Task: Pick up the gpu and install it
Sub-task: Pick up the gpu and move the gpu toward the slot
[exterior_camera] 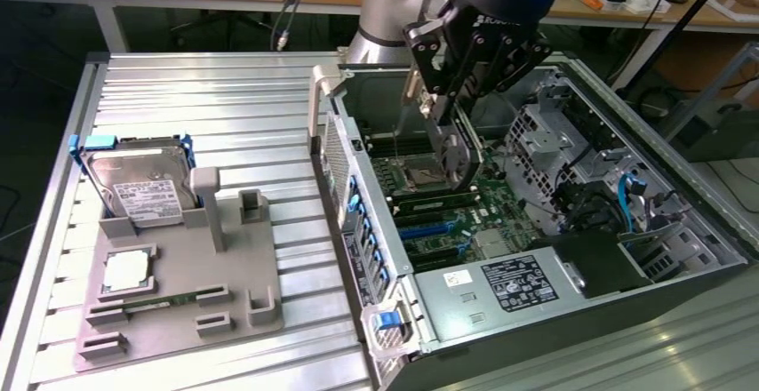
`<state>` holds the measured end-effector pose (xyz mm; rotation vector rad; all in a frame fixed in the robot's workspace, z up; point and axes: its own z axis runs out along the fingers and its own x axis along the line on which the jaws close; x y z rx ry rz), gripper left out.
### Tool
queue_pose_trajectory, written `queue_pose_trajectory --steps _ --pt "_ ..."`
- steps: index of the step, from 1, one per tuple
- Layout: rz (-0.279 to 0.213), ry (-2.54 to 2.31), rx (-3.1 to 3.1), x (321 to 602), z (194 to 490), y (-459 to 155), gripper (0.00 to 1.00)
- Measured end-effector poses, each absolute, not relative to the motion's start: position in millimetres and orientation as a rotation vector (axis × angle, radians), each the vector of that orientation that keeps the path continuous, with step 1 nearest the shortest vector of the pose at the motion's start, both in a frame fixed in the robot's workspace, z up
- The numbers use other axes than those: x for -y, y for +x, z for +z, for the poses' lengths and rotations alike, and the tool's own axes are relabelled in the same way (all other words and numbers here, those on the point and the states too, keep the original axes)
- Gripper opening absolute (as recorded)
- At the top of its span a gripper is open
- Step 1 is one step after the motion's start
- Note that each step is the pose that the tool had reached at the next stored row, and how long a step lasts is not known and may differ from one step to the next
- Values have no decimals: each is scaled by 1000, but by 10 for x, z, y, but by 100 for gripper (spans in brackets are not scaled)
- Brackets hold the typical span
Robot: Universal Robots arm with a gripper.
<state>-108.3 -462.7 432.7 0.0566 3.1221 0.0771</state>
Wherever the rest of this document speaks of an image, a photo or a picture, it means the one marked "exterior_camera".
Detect black graphics card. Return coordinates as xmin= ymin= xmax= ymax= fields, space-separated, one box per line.
xmin=400 ymin=65 xmax=487 ymax=193

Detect perforated metal drive cage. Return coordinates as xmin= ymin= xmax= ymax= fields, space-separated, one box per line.
xmin=503 ymin=101 xmax=630 ymax=232

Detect black RAM slot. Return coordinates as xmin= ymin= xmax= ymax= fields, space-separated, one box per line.
xmin=367 ymin=132 xmax=429 ymax=148
xmin=369 ymin=141 xmax=433 ymax=158

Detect cluttered wooden desk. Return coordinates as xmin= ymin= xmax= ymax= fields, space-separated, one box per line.
xmin=542 ymin=0 xmax=759 ymax=90

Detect white plastic part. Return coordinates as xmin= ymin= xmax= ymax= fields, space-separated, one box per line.
xmin=595 ymin=0 xmax=671 ymax=14

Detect CPU socket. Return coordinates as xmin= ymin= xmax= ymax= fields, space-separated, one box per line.
xmin=401 ymin=154 xmax=444 ymax=188

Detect black slanted pole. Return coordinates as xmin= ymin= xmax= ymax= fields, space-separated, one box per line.
xmin=615 ymin=0 xmax=743 ymax=94

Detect black chair base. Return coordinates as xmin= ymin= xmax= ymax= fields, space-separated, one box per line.
xmin=171 ymin=8 xmax=285 ymax=50

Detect black RAM stick with sticker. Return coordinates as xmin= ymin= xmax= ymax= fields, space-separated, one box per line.
xmin=389 ymin=186 xmax=483 ymax=217

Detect blue card retention clips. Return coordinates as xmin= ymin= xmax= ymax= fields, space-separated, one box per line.
xmin=347 ymin=176 xmax=393 ymax=297

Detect blue expansion slot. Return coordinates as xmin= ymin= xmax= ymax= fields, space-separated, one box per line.
xmin=400 ymin=221 xmax=471 ymax=240

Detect dark grey equipment box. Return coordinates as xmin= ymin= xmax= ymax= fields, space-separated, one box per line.
xmin=675 ymin=104 xmax=759 ymax=164

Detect silver chipset heat sink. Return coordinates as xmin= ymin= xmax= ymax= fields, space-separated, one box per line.
xmin=471 ymin=229 xmax=512 ymax=259

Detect green motherboard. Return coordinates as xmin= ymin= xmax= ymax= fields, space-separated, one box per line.
xmin=367 ymin=131 xmax=544 ymax=275

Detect black expansion slot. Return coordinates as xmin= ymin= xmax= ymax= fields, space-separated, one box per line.
xmin=411 ymin=248 xmax=466 ymax=270

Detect grey metal disk bay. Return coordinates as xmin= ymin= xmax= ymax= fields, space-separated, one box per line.
xmin=619 ymin=226 xmax=746 ymax=283

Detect grey power supply unit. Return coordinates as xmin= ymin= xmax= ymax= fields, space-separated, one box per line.
xmin=413 ymin=248 xmax=588 ymax=343

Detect hard disk in blue carrier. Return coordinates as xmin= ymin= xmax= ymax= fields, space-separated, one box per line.
xmin=68 ymin=131 xmax=207 ymax=232

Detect open black PC case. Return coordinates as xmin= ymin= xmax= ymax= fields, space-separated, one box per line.
xmin=307 ymin=55 xmax=759 ymax=391

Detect grey plastic parts rack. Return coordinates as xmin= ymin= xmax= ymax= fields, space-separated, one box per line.
xmin=69 ymin=166 xmax=285 ymax=372

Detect silver CPU chip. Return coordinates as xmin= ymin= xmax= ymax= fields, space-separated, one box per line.
xmin=101 ymin=251 xmax=153 ymax=292

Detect green RAM stick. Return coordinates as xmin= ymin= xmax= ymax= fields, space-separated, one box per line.
xmin=121 ymin=291 xmax=200 ymax=312

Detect black power wire bundle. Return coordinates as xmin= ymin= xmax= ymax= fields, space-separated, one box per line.
xmin=548 ymin=181 xmax=624 ymax=236

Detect blue data wire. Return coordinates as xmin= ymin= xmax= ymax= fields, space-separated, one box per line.
xmin=615 ymin=172 xmax=651 ymax=237

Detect aluminium profile frame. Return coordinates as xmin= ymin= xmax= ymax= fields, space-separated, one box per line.
xmin=663 ymin=42 xmax=759 ymax=141

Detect grey flat wire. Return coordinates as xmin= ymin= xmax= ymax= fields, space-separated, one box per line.
xmin=615 ymin=219 xmax=687 ymax=245

